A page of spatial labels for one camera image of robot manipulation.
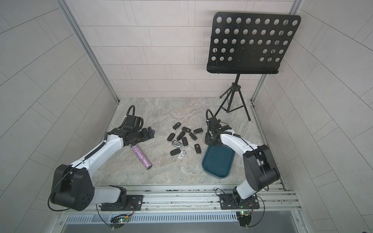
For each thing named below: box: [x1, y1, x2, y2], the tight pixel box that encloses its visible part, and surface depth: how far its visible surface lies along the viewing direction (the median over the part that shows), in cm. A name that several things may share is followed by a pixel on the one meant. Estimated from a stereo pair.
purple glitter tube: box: [131, 144, 153, 170], surface depth 85 cm
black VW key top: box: [172, 121, 182, 131], surface depth 102 cm
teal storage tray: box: [202, 144, 236, 179], surface depth 86 cm
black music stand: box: [206, 12, 302, 122], surface depth 68 cm
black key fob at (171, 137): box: [167, 132, 176, 142], surface depth 96 cm
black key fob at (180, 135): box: [176, 131, 186, 141], surface depth 96 cm
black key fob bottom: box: [169, 148, 182, 156], surface depth 90 cm
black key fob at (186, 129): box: [181, 126, 192, 133], surface depth 100 cm
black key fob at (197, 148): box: [194, 143, 202, 154], surface depth 91 cm
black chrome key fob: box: [188, 132, 198, 141], surface depth 96 cm
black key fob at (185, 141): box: [181, 136, 189, 147], surface depth 95 cm
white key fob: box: [177, 149, 187, 159], surface depth 88 cm
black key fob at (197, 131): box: [193, 128, 204, 134], surface depth 100 cm
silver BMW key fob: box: [171, 139, 184, 148], surface depth 93 cm
